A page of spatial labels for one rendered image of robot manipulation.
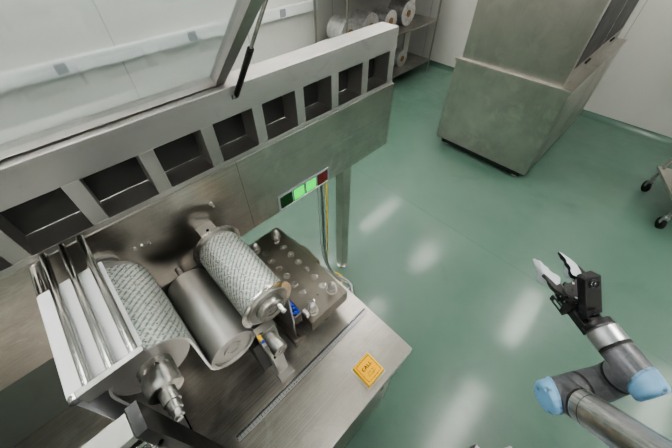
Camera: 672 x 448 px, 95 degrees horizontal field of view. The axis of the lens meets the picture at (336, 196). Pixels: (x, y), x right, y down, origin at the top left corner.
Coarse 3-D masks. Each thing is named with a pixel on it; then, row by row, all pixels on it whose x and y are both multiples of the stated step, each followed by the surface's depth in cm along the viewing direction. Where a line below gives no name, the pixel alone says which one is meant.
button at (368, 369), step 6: (366, 354) 101; (360, 360) 100; (366, 360) 99; (372, 360) 99; (360, 366) 98; (366, 366) 98; (372, 366) 98; (378, 366) 98; (360, 372) 97; (366, 372) 97; (372, 372) 97; (378, 372) 97; (360, 378) 97; (366, 378) 96; (372, 378) 96; (366, 384) 96
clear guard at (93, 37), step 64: (0, 0) 29; (64, 0) 33; (128, 0) 37; (192, 0) 44; (0, 64) 36; (64, 64) 42; (128, 64) 50; (192, 64) 62; (0, 128) 49; (64, 128) 60
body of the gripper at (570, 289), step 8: (576, 280) 84; (568, 288) 82; (576, 288) 82; (552, 296) 88; (560, 296) 86; (568, 296) 82; (576, 296) 81; (560, 304) 85; (568, 304) 82; (576, 304) 81; (560, 312) 86; (568, 312) 85; (576, 312) 83; (576, 320) 83; (584, 320) 80; (592, 320) 78; (600, 320) 76; (608, 320) 75; (584, 328) 78
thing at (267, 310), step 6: (276, 294) 78; (270, 300) 76; (276, 300) 76; (282, 300) 78; (264, 306) 75; (270, 306) 76; (258, 312) 75; (264, 312) 75; (270, 312) 77; (276, 312) 80; (258, 318) 77; (264, 318) 77; (270, 318) 79
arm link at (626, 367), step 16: (608, 352) 72; (624, 352) 70; (640, 352) 70; (608, 368) 73; (624, 368) 70; (640, 368) 68; (656, 368) 68; (624, 384) 70; (640, 384) 67; (656, 384) 66; (640, 400) 67
